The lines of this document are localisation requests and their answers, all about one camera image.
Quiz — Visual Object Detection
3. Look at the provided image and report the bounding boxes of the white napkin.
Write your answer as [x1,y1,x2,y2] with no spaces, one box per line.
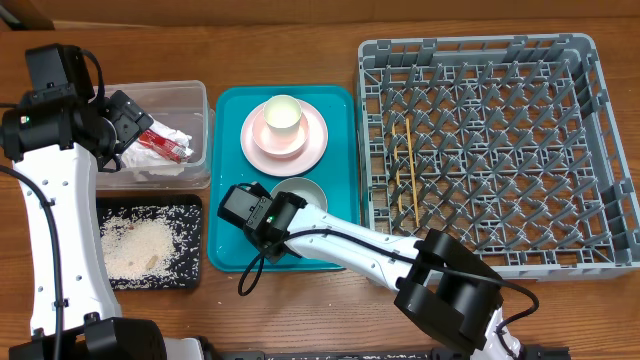
[121,120,194,176]

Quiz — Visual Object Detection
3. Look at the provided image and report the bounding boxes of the red ketchup packet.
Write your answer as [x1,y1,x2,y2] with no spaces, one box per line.
[137,130,191,163]

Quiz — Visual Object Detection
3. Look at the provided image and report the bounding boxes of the white rice pile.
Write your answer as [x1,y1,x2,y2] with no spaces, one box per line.
[99,204,201,289]

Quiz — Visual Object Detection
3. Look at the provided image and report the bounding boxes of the pale green cup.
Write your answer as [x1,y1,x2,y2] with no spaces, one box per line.
[263,95,303,141]

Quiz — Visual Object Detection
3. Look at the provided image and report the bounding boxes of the large pink plate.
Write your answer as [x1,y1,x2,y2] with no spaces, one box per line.
[240,100,329,177]

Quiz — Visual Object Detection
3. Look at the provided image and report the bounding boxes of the grey bowl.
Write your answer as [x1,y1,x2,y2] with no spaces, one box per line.
[270,177,328,211]

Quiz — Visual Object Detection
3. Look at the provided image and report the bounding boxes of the wooden chopstick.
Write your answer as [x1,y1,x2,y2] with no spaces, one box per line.
[391,123,403,214]
[405,116,421,229]

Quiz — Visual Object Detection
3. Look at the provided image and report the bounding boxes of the small pink saucer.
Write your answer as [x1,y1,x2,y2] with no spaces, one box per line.
[251,110,309,158]

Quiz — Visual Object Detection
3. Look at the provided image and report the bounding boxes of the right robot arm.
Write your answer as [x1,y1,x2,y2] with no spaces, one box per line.
[239,193,521,359]

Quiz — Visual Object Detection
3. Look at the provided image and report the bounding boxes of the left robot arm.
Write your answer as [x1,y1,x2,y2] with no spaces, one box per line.
[1,91,167,359]

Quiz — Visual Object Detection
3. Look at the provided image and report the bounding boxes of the grey dishwasher rack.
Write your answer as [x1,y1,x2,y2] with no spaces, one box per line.
[357,33,639,281]

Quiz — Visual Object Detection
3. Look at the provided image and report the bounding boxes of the clear plastic bin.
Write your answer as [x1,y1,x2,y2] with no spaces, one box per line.
[97,80,215,190]

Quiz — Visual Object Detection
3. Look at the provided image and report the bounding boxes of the black plastic tray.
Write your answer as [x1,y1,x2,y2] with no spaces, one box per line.
[95,193,204,291]

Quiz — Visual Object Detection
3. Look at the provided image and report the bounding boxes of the teal plastic tray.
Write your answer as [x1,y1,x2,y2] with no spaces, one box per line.
[207,85,360,272]

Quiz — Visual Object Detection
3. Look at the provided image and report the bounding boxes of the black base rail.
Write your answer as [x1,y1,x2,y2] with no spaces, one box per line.
[220,345,571,360]

